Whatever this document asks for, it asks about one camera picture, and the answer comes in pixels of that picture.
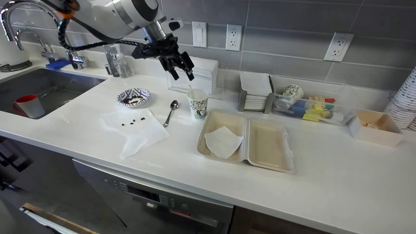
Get stainless steel sink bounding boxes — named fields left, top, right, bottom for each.
left=0, top=67, right=107, bottom=120

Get white paper sheet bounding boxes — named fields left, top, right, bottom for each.
left=99, top=106, right=170, bottom=159

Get white napkin dispenser box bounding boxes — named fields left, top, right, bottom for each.
left=166, top=53, right=220, bottom=94

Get metal spoon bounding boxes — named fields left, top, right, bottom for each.
left=161, top=98, right=181, bottom=128

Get blue sponge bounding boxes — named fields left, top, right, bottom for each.
left=44, top=58, right=73, bottom=71

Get metal napkin holder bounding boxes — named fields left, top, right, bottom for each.
left=237, top=70, right=276, bottom=114

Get white folded napkin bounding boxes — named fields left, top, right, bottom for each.
left=203, top=124, right=246, bottom=159

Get beige clamshell takeout container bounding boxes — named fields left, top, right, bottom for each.
left=196, top=107, right=296, bottom=175

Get chrome arched sink faucet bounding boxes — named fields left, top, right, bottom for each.
left=0, top=0, right=60, bottom=62

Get white wall power outlet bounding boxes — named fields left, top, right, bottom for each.
left=224, top=23, right=243, bottom=51
left=324, top=31, right=355, bottom=62

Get stack of paper cups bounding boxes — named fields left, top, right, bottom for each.
left=382, top=63, right=416, bottom=132

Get black equipment mount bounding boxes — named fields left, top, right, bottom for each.
left=0, top=136, right=34, bottom=192

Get wooden robot cart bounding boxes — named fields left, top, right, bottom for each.
left=19, top=201, right=101, bottom=234

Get yellow condiment packets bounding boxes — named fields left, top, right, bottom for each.
left=302, top=102, right=335, bottom=123

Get stainless steel dishwasher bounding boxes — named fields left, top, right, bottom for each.
left=70, top=157, right=235, bottom=234

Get clear soap dispenser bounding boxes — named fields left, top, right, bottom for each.
left=103, top=42, right=133, bottom=79

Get clear condiment organizer tray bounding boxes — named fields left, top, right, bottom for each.
left=272, top=83, right=354, bottom=127

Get white wall light switch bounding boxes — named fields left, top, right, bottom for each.
left=191, top=20, right=208, bottom=49

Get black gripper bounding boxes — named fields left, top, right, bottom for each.
left=148, top=32, right=196, bottom=81

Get patterned small bowl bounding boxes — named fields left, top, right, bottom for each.
left=117, top=86, right=153, bottom=109

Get red plastic cup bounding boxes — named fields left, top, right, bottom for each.
left=12, top=92, right=47, bottom=119

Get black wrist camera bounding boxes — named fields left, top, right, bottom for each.
left=130, top=40, right=153, bottom=59

